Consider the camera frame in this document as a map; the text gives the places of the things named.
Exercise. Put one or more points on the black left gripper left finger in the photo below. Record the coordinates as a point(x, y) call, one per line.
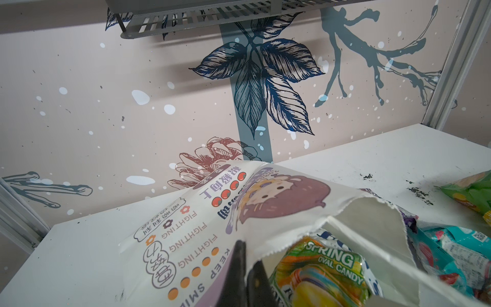
point(234, 290)

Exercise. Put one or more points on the green Fox's spring candy bag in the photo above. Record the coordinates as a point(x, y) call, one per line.
point(321, 270)

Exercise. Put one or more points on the white printed paper bag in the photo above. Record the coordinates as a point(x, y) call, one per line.
point(180, 257)

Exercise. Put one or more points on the black hanging basket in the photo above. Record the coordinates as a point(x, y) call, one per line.
point(138, 19)

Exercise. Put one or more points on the teal candy bag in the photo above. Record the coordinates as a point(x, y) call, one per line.
point(458, 256)

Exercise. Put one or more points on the purple Fox's berries candy bag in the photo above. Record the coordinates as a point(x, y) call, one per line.
point(410, 220)

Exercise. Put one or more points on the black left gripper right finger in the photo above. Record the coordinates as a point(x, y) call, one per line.
point(259, 293)

